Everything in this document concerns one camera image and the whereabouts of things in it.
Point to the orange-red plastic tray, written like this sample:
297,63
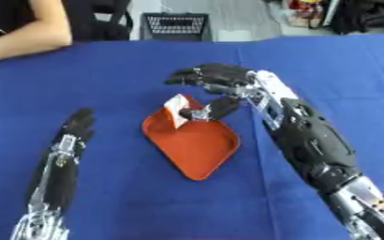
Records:
198,150

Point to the black mesh basket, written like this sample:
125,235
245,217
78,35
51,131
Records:
176,26

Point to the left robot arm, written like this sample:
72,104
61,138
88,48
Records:
56,181

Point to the black bag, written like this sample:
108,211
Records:
364,15

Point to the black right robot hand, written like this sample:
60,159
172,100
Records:
222,75

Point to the red and yellow bag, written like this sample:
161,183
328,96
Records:
304,11

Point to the black chair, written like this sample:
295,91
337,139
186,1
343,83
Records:
99,23

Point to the white paper packet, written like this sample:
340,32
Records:
176,108

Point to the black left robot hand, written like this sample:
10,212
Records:
79,123

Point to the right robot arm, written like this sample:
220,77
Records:
310,140

